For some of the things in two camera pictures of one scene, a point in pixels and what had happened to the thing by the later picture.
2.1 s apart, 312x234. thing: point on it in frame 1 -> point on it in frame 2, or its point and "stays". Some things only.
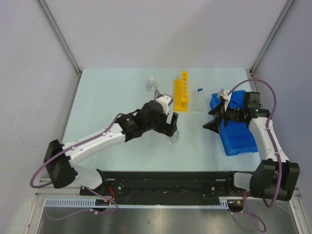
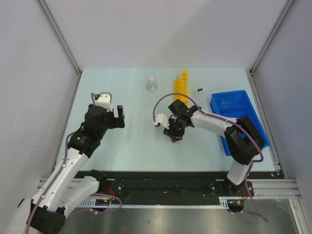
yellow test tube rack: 181,92 stays
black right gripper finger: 217,110 -> 168,132
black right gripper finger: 213,125 -> 175,139
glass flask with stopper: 151,85 stays
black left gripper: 165,127 -> 116,122
